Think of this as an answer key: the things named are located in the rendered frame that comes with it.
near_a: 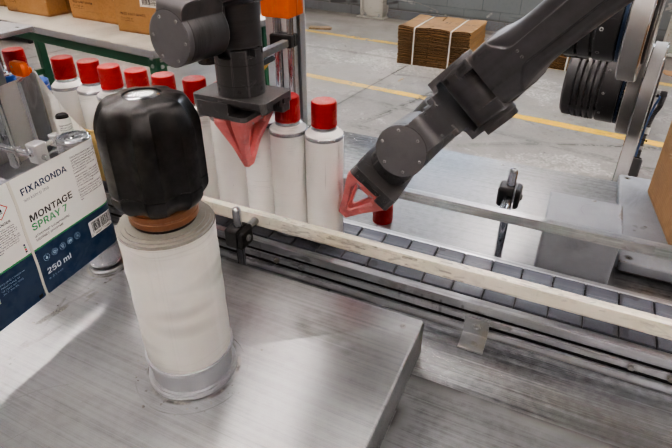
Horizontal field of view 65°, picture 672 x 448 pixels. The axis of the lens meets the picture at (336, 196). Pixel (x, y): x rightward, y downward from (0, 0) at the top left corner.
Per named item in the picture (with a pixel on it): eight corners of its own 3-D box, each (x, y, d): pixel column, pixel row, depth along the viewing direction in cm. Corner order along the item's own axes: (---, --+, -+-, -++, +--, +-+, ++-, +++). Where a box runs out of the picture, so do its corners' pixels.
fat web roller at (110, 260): (81, 270, 69) (41, 139, 60) (108, 251, 73) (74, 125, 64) (107, 279, 68) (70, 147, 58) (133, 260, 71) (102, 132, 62)
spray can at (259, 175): (242, 218, 80) (229, 88, 70) (266, 204, 84) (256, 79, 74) (268, 229, 78) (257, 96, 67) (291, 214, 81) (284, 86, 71)
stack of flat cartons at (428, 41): (394, 62, 464) (397, 25, 448) (416, 48, 505) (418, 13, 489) (467, 72, 438) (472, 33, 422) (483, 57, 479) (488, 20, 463)
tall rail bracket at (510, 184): (476, 287, 74) (494, 185, 66) (487, 259, 80) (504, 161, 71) (500, 294, 73) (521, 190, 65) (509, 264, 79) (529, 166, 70)
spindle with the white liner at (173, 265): (130, 382, 54) (51, 103, 39) (187, 325, 61) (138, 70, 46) (202, 415, 50) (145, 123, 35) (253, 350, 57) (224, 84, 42)
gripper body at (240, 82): (264, 120, 60) (259, 55, 56) (193, 107, 64) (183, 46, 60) (293, 103, 65) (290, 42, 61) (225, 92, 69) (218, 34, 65)
